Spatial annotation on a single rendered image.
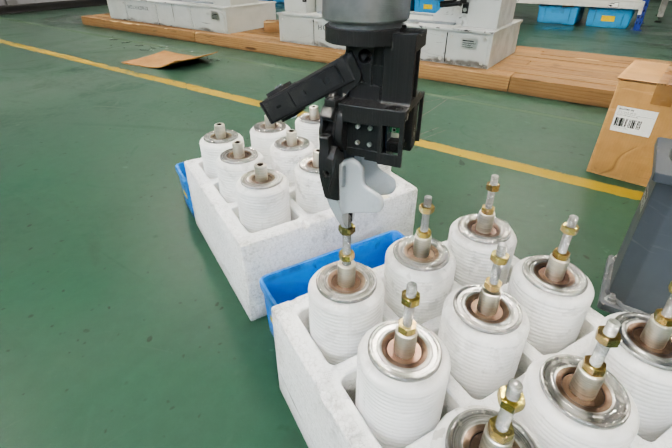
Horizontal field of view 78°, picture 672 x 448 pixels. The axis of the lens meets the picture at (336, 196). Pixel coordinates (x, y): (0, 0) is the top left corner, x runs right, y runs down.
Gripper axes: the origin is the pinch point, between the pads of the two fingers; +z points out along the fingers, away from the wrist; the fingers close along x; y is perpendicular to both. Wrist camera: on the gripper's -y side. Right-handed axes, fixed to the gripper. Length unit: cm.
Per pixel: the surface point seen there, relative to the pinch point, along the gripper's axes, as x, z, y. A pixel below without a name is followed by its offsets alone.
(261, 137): 37, 11, -36
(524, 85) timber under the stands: 187, 31, 17
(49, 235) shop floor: 12, 35, -84
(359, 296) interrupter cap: -2.0, 9.7, 3.2
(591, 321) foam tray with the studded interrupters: 13.4, 17.2, 30.6
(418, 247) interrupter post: 8.3, 8.4, 7.5
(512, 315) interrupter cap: 2.0, 9.7, 19.9
